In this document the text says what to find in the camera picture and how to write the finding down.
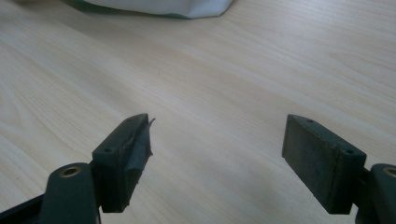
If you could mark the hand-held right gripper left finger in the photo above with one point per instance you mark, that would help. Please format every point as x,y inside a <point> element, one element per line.
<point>118,165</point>

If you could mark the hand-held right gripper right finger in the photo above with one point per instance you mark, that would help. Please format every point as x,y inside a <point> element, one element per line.
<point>323,161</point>

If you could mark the white container with green rim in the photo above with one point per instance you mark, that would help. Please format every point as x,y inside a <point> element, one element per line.
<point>162,6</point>

